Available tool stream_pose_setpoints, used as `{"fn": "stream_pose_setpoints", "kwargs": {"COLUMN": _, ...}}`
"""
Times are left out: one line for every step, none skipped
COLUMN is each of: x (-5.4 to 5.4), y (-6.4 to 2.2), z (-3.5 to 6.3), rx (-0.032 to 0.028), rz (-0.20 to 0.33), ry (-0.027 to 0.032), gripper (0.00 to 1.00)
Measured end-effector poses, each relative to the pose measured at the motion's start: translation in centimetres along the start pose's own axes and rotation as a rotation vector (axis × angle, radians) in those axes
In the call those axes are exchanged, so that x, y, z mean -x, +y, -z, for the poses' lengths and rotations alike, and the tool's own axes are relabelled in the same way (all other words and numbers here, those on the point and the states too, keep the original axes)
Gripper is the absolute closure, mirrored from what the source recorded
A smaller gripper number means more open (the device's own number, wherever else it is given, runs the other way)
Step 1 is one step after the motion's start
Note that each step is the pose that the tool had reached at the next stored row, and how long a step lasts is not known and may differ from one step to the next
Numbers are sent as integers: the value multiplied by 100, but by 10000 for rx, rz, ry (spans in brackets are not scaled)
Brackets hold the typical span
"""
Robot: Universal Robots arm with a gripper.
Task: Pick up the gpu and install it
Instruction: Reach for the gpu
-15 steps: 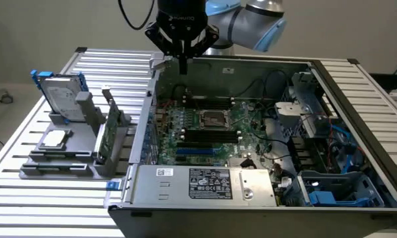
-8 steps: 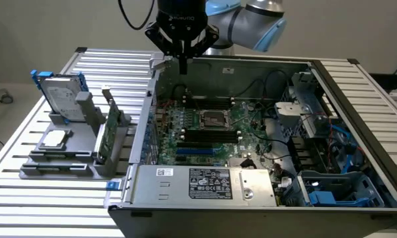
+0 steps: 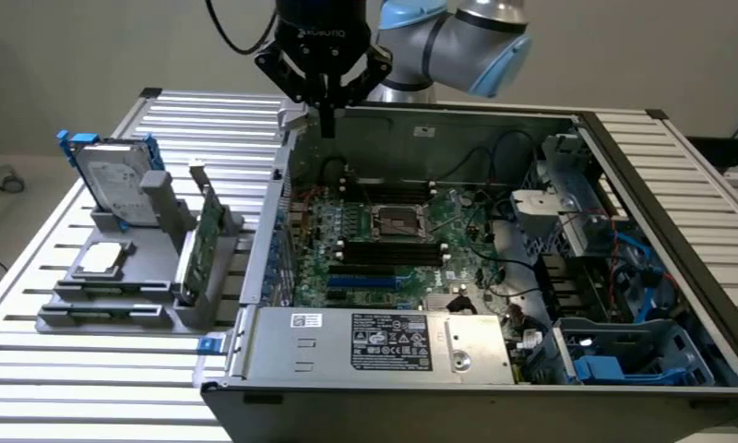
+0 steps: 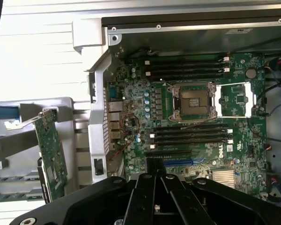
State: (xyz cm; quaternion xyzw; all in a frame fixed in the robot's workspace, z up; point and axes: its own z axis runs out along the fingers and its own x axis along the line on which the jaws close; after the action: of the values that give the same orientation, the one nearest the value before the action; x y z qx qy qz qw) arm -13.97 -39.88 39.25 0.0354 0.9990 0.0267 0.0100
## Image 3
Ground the small silver drive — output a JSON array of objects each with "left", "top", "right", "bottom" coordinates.
[{"left": 75, "top": 242, "right": 128, "bottom": 275}]

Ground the green motherboard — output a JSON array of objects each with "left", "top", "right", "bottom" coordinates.
[{"left": 285, "top": 183, "right": 521, "bottom": 316}]

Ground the thin black motherboard wire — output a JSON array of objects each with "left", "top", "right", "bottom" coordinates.
[{"left": 483, "top": 256, "right": 553, "bottom": 299}]

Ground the CPU socket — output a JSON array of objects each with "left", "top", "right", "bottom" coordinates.
[{"left": 368, "top": 202, "right": 437, "bottom": 242}]

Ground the silver power supply unit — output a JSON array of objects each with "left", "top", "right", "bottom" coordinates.
[{"left": 240, "top": 306, "right": 520, "bottom": 387}]

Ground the black expansion slot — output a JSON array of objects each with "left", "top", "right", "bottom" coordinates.
[{"left": 328, "top": 265, "right": 403, "bottom": 278}]

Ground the blue disk bay bracket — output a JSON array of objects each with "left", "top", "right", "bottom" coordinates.
[{"left": 570, "top": 353, "right": 684, "bottom": 387}]

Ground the green graphics card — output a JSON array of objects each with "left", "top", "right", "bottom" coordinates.
[{"left": 176, "top": 158, "right": 235, "bottom": 308}]

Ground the hard disk in blue carrier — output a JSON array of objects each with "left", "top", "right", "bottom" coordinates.
[{"left": 56, "top": 130, "right": 163, "bottom": 233}]

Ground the neighbouring slatted metal table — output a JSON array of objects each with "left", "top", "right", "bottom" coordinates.
[{"left": 686, "top": 113, "right": 738, "bottom": 189}]

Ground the RAM stick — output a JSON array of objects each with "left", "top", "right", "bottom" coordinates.
[
  {"left": 48, "top": 307, "right": 161, "bottom": 317},
  {"left": 67, "top": 284, "right": 168, "bottom": 294}
]

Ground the blue expansion slot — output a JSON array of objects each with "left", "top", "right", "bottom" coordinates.
[{"left": 327, "top": 275, "right": 409, "bottom": 289}]

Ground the grey disk bay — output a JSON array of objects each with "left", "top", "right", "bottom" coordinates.
[{"left": 544, "top": 315, "right": 725, "bottom": 388}]

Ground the open black PC case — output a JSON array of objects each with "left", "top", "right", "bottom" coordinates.
[{"left": 200, "top": 102, "right": 738, "bottom": 443}]

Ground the metal drive cage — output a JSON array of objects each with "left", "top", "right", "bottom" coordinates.
[{"left": 531, "top": 132, "right": 633, "bottom": 259}]

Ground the short black power wire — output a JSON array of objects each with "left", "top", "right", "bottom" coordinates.
[{"left": 319, "top": 156, "right": 353, "bottom": 186}]

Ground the grey parts rack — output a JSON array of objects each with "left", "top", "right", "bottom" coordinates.
[{"left": 33, "top": 169, "right": 259, "bottom": 331}]

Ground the black RAM slot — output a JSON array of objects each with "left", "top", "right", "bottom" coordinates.
[
  {"left": 339, "top": 251, "right": 449, "bottom": 259},
  {"left": 340, "top": 245, "right": 448, "bottom": 253},
  {"left": 341, "top": 183, "right": 437, "bottom": 191},
  {"left": 339, "top": 194, "right": 440, "bottom": 203},
  {"left": 337, "top": 257, "right": 452, "bottom": 267},
  {"left": 340, "top": 188, "right": 439, "bottom": 197},
  {"left": 343, "top": 177, "right": 436, "bottom": 186},
  {"left": 341, "top": 238, "right": 445, "bottom": 247}
]

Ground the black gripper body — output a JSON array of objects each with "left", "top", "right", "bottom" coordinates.
[{"left": 273, "top": 0, "right": 373, "bottom": 89}]

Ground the blue data wire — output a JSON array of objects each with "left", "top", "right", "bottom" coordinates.
[{"left": 613, "top": 229, "right": 664, "bottom": 327}]

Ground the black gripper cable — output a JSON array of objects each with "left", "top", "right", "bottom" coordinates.
[{"left": 204, "top": 0, "right": 280, "bottom": 54}]

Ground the long black looped wire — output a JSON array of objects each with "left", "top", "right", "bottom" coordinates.
[{"left": 449, "top": 129, "right": 537, "bottom": 186}]

